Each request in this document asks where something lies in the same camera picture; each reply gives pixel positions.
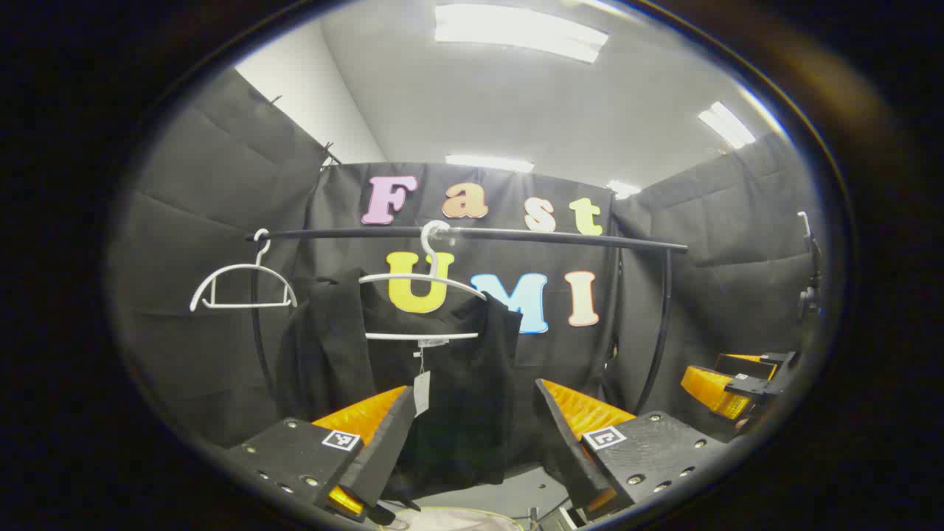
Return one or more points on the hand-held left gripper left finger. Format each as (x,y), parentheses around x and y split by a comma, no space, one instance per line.
(383,442)

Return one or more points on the black backdrop cloth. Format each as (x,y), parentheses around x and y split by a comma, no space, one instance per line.
(221,221)

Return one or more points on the ceiling light panel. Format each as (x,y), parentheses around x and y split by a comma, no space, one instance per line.
(726,124)
(489,162)
(623,189)
(516,31)

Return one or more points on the black knit garment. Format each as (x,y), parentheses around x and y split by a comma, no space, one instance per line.
(457,383)

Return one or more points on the white plastic clothes hanger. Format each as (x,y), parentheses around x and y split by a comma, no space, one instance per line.
(243,276)
(424,279)

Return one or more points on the black metal clothes rack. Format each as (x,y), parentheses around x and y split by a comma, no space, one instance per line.
(553,237)

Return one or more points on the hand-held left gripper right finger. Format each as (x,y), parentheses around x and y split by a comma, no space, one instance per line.
(564,442)

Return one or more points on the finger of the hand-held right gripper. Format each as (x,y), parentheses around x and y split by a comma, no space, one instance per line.
(712,387)
(745,363)

